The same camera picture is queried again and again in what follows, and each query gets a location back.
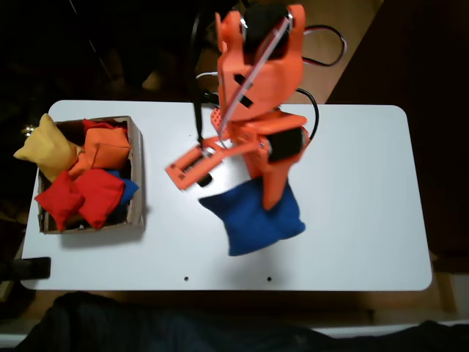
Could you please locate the blue bean bag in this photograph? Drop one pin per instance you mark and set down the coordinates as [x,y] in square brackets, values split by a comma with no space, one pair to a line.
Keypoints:
[130,188]
[249,227]

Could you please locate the brown cardboard box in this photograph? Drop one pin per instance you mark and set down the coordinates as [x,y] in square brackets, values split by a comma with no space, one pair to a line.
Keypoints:
[136,165]

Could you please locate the orange bean bag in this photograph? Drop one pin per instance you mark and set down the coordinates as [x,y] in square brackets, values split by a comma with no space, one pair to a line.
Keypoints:
[106,136]
[111,157]

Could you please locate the red bean bag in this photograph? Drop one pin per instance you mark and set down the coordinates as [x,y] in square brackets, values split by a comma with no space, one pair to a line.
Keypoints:
[99,194]
[60,199]
[95,124]

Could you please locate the yellow bean bag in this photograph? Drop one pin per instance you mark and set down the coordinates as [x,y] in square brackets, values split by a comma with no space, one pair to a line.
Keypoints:
[47,146]

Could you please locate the tan rounded object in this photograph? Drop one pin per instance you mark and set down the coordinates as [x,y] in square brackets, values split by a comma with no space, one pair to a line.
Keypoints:
[152,80]

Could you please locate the person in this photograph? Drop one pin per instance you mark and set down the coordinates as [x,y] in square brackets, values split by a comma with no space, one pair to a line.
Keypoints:
[110,322]

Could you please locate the black clamp block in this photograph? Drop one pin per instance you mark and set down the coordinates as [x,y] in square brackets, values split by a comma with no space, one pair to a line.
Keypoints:
[33,267]

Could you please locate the orange gripper camera mount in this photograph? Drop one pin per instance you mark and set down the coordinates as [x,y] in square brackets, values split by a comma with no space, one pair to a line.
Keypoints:
[183,172]

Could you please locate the light wooden post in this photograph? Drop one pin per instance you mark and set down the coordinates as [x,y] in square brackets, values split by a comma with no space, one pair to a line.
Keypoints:
[447,293]

